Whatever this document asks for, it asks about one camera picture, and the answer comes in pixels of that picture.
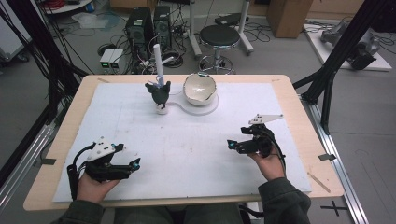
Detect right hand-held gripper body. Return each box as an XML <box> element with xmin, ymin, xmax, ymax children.
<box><xmin>237</xmin><ymin>113</ymin><xmax>285</xmax><ymax>159</ymax></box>

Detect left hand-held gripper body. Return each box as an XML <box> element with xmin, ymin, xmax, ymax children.
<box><xmin>83</xmin><ymin>135</ymin><xmax>134</xmax><ymax>183</ymax></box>

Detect white stand with pole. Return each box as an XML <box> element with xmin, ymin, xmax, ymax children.
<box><xmin>148</xmin><ymin>43</ymin><xmax>219</xmax><ymax>117</ymax></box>

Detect dark grey cloth item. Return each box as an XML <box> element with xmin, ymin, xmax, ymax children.
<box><xmin>144</xmin><ymin>80</ymin><xmax>172</xmax><ymax>107</ymax></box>

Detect person's right hand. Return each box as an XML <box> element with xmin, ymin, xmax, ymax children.
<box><xmin>247</xmin><ymin>148</ymin><xmax>287</xmax><ymax>182</ymax></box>

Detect person's left hand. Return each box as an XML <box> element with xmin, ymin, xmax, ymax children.
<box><xmin>76</xmin><ymin>171</ymin><xmax>121</xmax><ymax>205</ymax></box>

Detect white foam mat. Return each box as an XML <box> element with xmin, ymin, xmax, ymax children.
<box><xmin>52</xmin><ymin>82</ymin><xmax>313</xmax><ymax>203</ymax></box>

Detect white bowl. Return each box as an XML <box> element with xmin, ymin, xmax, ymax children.
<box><xmin>182</xmin><ymin>72</ymin><xmax>218</xmax><ymax>107</ymax></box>

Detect person's legs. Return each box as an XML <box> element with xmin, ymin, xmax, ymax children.
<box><xmin>114</xmin><ymin>203</ymin><xmax>244</xmax><ymax>224</ymax></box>

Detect thin wooden stick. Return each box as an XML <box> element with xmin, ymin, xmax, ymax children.
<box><xmin>306</xmin><ymin>171</ymin><xmax>332</xmax><ymax>194</ymax></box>

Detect grey power supply box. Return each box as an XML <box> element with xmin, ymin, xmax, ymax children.
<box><xmin>108</xmin><ymin>49</ymin><xmax>125</xmax><ymax>70</ymax></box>
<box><xmin>99</xmin><ymin>49</ymin><xmax>116</xmax><ymax>70</ymax></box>

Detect white metal stand leg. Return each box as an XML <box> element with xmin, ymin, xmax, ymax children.
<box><xmin>237</xmin><ymin>0</ymin><xmax>255</xmax><ymax>56</ymax></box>
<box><xmin>188</xmin><ymin>0</ymin><xmax>204</xmax><ymax>59</ymax></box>

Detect black round stool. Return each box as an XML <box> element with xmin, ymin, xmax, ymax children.
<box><xmin>198</xmin><ymin>24</ymin><xmax>242</xmax><ymax>75</ymax></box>

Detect white platform board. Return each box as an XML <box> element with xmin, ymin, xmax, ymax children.
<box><xmin>303</xmin><ymin>22</ymin><xmax>393</xmax><ymax>72</ymax></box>

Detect black flat device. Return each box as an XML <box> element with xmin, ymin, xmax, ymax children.
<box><xmin>214</xmin><ymin>12</ymin><xmax>250</xmax><ymax>27</ymax></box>

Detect large black computer tower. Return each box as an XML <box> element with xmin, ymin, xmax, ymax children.
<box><xmin>124</xmin><ymin>7</ymin><xmax>155</xmax><ymax>61</ymax></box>

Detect brown cardboard box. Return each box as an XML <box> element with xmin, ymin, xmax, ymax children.
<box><xmin>265</xmin><ymin>0</ymin><xmax>315</xmax><ymax>39</ymax></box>

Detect slim black computer tower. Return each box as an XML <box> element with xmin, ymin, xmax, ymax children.
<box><xmin>153</xmin><ymin>5</ymin><xmax>173</xmax><ymax>51</ymax></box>

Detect clear plastic sheet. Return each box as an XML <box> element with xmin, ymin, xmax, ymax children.
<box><xmin>71</xmin><ymin>11</ymin><xmax>121</xmax><ymax>31</ymax></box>

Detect white round table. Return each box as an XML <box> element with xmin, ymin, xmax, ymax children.
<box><xmin>39</xmin><ymin>0</ymin><xmax>94</xmax><ymax>15</ymax></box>

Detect white cabinet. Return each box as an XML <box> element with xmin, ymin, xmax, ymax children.
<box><xmin>0</xmin><ymin>0</ymin><xmax>33</xmax><ymax>63</ymax></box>

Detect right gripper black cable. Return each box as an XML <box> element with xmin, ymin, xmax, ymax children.
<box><xmin>263</xmin><ymin>129</ymin><xmax>288</xmax><ymax>175</ymax></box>

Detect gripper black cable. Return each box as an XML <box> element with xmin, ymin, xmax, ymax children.
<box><xmin>263</xmin><ymin>129</ymin><xmax>288</xmax><ymax>175</ymax></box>
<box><xmin>66</xmin><ymin>142</ymin><xmax>97</xmax><ymax>202</ymax></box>

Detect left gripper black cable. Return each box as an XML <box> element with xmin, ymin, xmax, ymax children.
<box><xmin>66</xmin><ymin>142</ymin><xmax>97</xmax><ymax>202</ymax></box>

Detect aluminium rail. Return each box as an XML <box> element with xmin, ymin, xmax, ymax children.
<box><xmin>299</xmin><ymin>95</ymin><xmax>370</xmax><ymax>224</ymax></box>
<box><xmin>0</xmin><ymin>123</ymin><xmax>58</xmax><ymax>213</ymax></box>

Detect coiled black cable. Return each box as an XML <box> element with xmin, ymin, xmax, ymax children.
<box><xmin>161</xmin><ymin>49</ymin><xmax>185</xmax><ymax>69</ymax></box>

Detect black frame with cables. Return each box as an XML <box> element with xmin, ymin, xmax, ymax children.
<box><xmin>0</xmin><ymin>0</ymin><xmax>90</xmax><ymax>188</ymax></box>

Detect black metal frame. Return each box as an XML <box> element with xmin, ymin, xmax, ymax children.
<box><xmin>292</xmin><ymin>0</ymin><xmax>396</xmax><ymax>135</ymax></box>

